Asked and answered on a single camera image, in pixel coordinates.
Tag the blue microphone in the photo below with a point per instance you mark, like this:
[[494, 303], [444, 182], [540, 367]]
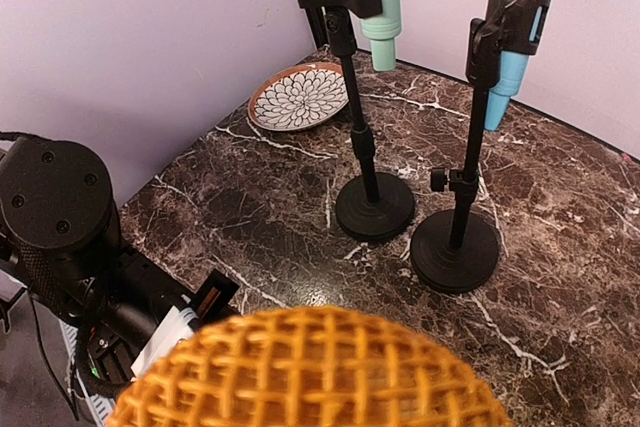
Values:
[[522, 22]]

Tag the black stand of mint microphone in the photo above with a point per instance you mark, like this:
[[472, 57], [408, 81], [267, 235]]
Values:
[[375, 206]]

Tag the flower pattern ceramic plate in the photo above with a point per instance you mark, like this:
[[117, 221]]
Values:
[[299, 97]]

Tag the white slotted cable duct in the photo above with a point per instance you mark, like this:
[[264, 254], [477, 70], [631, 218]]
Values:
[[84, 369]]

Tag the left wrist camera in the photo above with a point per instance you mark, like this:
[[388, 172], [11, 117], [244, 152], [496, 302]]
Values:
[[210, 304]]

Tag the orange microphone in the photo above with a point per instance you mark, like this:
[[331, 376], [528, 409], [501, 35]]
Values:
[[309, 366]]

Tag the black stand of blue microphone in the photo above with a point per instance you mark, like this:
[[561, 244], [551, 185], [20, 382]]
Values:
[[456, 251]]

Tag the mint green microphone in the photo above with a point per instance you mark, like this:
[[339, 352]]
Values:
[[381, 27]]

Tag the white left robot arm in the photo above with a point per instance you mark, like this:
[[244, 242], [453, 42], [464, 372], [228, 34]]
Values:
[[60, 219]]

